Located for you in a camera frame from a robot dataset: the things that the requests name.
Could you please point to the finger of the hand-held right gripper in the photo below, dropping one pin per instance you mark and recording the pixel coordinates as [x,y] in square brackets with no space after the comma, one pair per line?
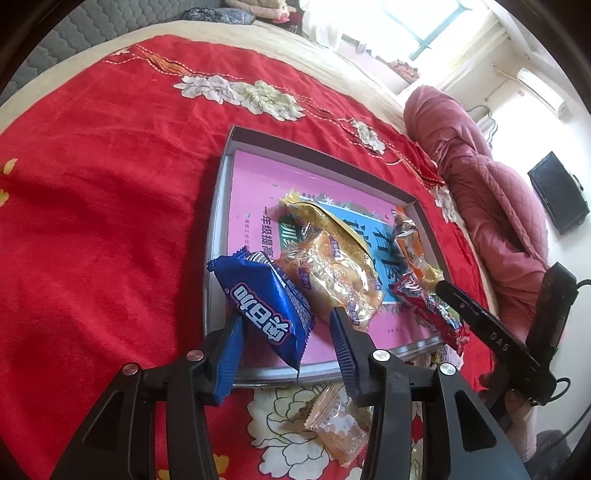
[489,327]

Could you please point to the white air conditioner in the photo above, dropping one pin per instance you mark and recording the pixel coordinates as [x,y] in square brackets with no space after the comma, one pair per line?
[540,87]

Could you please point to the pink book with blue label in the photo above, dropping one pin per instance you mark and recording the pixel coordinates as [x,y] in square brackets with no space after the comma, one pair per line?
[258,184]

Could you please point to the person's right hand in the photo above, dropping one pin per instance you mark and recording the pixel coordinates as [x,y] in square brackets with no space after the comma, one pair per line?
[515,407]

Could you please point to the blue cookie packet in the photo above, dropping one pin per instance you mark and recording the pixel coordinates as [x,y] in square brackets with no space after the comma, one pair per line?
[263,304]

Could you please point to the stack of folded clothes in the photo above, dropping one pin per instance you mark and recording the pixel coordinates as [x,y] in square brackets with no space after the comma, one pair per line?
[272,11]

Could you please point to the beige bed sheet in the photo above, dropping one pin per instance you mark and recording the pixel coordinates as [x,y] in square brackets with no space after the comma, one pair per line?
[323,69]

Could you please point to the yellow snack packet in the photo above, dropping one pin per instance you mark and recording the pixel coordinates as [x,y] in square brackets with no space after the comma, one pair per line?
[304,214]

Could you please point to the clear bun packet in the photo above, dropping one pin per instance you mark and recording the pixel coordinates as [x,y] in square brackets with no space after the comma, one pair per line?
[332,277]

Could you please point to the grey quilted headboard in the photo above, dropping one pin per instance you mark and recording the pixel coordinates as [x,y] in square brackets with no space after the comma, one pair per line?
[69,37]

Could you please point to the orange clear snack packet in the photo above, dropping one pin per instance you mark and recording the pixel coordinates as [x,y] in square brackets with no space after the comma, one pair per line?
[415,254]

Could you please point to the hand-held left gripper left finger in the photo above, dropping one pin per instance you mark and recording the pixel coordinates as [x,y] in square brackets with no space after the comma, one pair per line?
[226,378]

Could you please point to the small clear candy packet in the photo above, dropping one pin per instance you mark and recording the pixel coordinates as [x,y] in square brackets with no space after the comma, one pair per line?
[334,417]

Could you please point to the pink quilt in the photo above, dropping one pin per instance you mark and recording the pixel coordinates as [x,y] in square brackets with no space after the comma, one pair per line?
[485,194]

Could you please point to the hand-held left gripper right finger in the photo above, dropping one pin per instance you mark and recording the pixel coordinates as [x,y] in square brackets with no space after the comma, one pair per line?
[344,350]

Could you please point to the dark floral cloth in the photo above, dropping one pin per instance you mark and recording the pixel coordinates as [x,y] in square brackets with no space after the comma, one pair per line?
[221,16]

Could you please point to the red cartoon snack packet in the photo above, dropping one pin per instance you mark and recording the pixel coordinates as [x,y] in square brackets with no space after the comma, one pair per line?
[429,309]

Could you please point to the grey cardboard box tray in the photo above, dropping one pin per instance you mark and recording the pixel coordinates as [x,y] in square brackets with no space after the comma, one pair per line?
[221,184]

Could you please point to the window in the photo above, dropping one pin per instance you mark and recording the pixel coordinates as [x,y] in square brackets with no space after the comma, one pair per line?
[443,23]

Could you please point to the red floral blanket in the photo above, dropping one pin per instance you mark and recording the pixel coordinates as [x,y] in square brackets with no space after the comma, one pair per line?
[115,207]

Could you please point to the black television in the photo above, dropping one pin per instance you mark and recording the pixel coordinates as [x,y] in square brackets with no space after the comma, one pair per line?
[554,194]

